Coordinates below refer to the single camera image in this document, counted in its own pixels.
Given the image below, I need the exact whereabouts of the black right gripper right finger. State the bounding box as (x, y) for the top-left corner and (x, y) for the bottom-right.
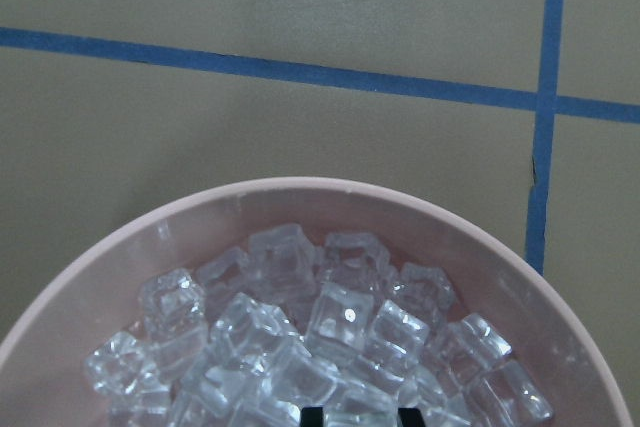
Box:
(397, 407), (424, 427)

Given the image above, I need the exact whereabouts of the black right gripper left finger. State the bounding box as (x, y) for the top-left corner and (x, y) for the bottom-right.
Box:
(300, 406), (324, 427)

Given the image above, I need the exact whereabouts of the clear ice cubes pile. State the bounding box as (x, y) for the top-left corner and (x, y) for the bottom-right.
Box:
(84, 224), (554, 426)

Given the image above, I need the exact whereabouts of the pink bowl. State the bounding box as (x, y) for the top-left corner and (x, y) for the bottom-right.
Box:
(1, 177), (632, 426)

